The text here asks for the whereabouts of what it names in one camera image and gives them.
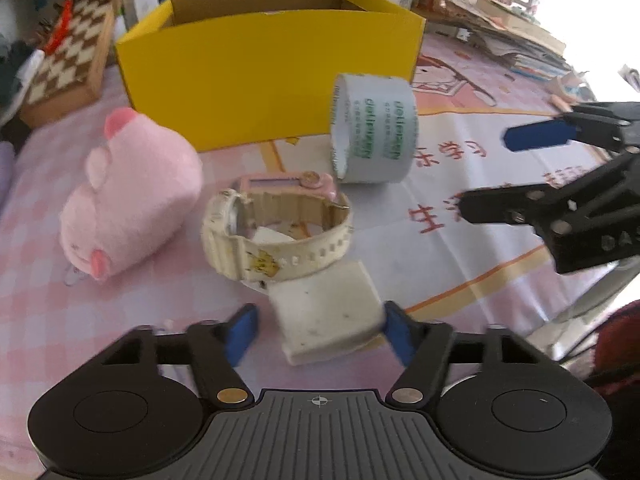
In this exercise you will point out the cream wristwatch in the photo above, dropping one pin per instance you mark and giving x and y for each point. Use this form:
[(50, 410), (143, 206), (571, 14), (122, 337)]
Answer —
[(280, 240)]

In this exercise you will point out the yellow cardboard box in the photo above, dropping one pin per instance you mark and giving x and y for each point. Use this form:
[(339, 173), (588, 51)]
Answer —
[(270, 67)]

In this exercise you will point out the red and white figurine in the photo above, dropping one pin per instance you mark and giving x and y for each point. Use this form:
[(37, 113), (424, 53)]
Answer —
[(59, 25)]

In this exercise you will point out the grey metal frame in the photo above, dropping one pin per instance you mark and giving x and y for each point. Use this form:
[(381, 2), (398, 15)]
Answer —
[(585, 305)]

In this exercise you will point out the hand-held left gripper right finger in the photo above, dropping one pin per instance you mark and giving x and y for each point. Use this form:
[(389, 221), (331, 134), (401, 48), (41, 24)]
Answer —
[(397, 332)]

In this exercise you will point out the stack of books and papers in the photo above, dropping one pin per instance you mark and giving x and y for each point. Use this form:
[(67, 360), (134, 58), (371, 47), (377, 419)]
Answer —
[(505, 35)]

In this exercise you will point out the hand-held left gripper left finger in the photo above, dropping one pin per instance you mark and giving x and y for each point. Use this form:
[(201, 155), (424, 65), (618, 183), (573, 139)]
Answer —
[(243, 332)]

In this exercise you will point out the wooden chessboard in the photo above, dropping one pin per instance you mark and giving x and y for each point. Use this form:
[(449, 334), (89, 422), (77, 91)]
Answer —
[(70, 60)]

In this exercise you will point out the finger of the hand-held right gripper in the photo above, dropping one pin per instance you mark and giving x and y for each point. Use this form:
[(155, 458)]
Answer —
[(505, 207), (537, 135)]

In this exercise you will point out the pink plush pig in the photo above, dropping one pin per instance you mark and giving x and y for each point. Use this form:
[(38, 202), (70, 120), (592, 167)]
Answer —
[(127, 192)]

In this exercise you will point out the white eraser block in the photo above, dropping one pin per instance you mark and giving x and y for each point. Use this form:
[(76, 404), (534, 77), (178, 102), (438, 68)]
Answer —
[(327, 307)]

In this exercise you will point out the white tape roll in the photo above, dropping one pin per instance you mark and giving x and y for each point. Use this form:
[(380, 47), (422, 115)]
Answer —
[(375, 127)]

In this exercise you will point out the dark cloth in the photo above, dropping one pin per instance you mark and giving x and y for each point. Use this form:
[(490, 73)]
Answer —
[(11, 77)]

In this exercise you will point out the small pink case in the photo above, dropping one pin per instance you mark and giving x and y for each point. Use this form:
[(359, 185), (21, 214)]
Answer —
[(290, 182)]

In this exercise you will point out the dark red clothing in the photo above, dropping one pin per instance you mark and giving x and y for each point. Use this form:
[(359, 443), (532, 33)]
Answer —
[(620, 360)]

